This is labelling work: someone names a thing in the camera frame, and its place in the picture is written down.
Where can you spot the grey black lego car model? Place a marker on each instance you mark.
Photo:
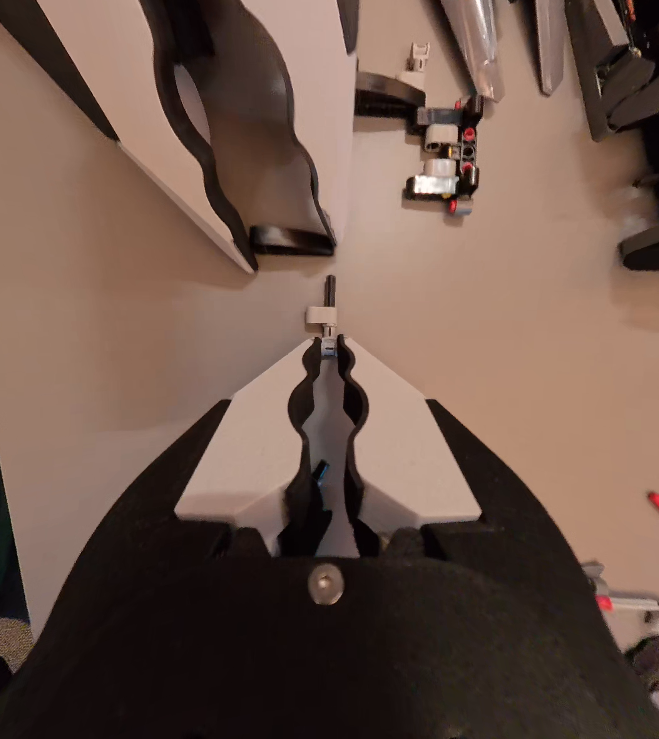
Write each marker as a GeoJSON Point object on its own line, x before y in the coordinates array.
{"type": "Point", "coordinates": [624, 86]}

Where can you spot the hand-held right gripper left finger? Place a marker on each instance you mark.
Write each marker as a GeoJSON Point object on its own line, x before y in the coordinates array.
{"type": "Point", "coordinates": [231, 462]}

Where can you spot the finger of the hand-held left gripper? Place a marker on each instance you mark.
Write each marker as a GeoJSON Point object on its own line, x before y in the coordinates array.
{"type": "Point", "coordinates": [121, 86]}
{"type": "Point", "coordinates": [323, 104]}

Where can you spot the black curved lego beam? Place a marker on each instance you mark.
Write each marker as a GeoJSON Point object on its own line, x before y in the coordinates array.
{"type": "Point", "coordinates": [292, 242]}

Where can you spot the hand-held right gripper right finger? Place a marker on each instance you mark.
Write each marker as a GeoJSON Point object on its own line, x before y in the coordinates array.
{"type": "Point", "coordinates": [416, 462]}

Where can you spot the black white lego frame subassembly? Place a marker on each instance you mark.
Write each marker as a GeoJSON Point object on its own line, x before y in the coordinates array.
{"type": "Point", "coordinates": [384, 86]}

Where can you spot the silver orange-striped lego panel subassembly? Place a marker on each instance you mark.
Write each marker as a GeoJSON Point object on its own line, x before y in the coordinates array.
{"type": "Point", "coordinates": [482, 46]}

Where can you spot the small light grey lego connector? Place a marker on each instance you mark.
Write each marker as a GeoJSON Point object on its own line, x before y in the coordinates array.
{"type": "Point", "coordinates": [416, 60]}

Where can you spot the grey blue lego block subassembly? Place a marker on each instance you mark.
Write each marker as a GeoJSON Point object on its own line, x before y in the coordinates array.
{"type": "Point", "coordinates": [321, 472]}

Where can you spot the grey lego axle subassembly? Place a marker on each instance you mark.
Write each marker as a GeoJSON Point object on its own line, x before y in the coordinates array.
{"type": "Point", "coordinates": [630, 603]}

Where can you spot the black axle white connector subassembly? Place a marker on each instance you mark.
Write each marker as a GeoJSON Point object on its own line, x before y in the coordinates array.
{"type": "Point", "coordinates": [322, 316]}

